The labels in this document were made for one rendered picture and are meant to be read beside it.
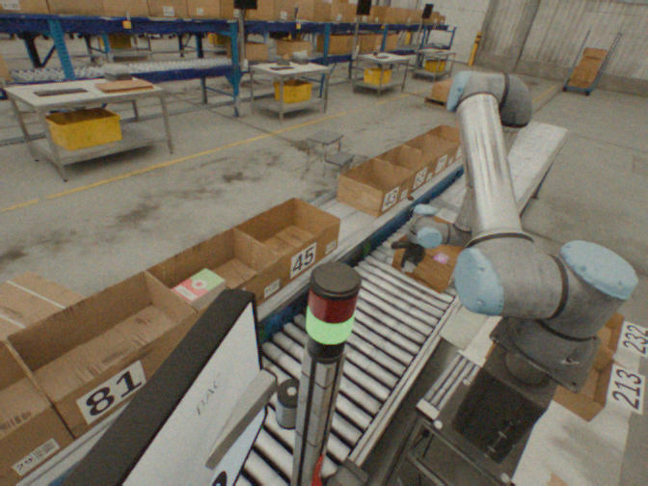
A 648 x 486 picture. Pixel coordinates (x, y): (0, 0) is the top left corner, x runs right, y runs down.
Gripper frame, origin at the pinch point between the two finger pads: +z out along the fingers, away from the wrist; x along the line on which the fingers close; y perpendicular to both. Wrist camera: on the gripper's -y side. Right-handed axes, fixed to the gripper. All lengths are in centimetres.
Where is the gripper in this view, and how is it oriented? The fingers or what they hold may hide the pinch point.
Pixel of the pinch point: (402, 270)
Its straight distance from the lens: 179.5
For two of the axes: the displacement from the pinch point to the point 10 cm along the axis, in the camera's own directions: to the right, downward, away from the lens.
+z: -1.0, 8.1, 5.8
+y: 7.9, 4.1, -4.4
